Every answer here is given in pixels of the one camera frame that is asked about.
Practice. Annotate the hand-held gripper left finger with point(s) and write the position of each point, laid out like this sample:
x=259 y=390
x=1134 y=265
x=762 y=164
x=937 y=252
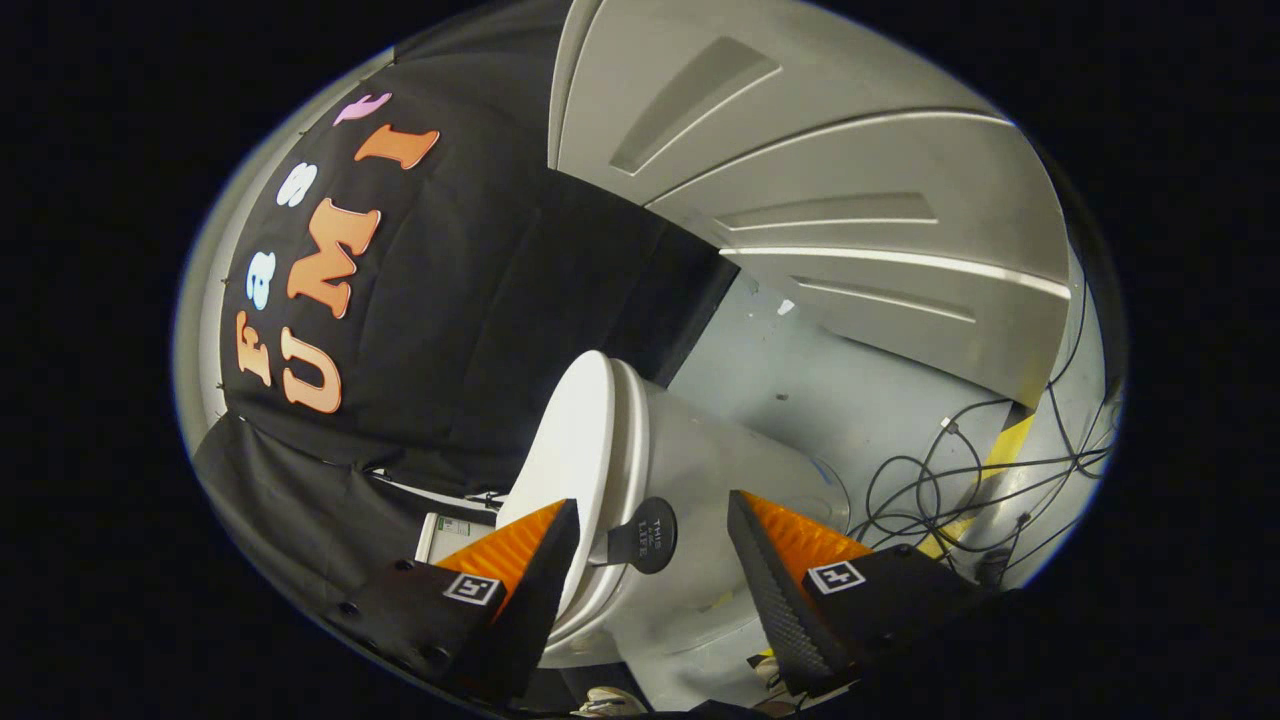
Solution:
x=530 y=610

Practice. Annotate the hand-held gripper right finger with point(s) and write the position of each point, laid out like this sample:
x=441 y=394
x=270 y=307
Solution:
x=775 y=600

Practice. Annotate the white toilet lid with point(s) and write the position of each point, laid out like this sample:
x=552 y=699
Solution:
x=570 y=450

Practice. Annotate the white toilet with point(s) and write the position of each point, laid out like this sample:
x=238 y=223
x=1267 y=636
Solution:
x=720 y=470

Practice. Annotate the person's shoe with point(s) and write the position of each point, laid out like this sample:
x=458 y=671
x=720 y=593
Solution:
x=768 y=685
x=610 y=702

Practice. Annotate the yellow black floor tape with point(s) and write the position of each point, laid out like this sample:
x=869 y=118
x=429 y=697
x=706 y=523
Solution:
x=1010 y=440

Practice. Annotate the black backdrop cloth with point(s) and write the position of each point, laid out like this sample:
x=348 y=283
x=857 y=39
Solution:
x=450 y=330

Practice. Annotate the white drawer cabinet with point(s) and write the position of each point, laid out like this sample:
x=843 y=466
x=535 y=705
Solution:
x=850 y=160

